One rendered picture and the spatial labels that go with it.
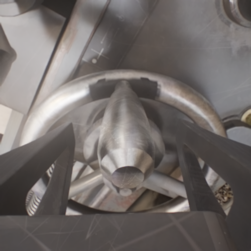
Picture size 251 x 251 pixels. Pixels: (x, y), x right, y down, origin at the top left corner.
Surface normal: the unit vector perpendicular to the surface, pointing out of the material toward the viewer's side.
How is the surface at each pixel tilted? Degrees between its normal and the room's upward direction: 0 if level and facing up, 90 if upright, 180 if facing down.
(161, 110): 90
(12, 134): 36
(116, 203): 90
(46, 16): 90
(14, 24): 90
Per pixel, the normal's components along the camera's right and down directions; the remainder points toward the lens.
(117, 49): 0.03, 0.57
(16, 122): -0.68, 0.00
